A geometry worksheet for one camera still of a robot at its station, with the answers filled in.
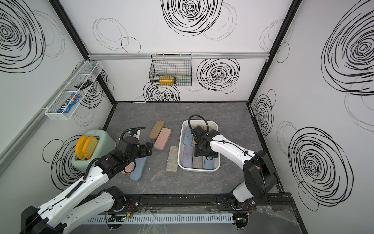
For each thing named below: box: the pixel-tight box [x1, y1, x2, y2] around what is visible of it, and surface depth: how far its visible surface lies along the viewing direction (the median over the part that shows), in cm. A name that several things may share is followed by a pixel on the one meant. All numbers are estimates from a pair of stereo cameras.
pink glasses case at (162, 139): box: [153, 127, 172, 151], surface depth 98 cm
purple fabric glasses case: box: [181, 144, 194, 169], surface depth 88 cm
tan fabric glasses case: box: [149, 119, 165, 140], surface depth 101 cm
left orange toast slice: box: [74, 135, 89, 160], surface depth 72 cm
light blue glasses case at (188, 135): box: [182, 124, 195, 146], surface depth 96 cm
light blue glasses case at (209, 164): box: [204, 156, 215, 170], surface depth 86 cm
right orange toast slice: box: [82, 136, 98, 160], surface depth 74 cm
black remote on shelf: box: [74, 79, 94, 90], surface depth 82 cm
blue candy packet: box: [56, 93, 81, 114], surface depth 72 cm
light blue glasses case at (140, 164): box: [129, 156, 148, 181], surface depth 82 cm
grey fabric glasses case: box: [192, 155, 205, 170], surface depth 86 cm
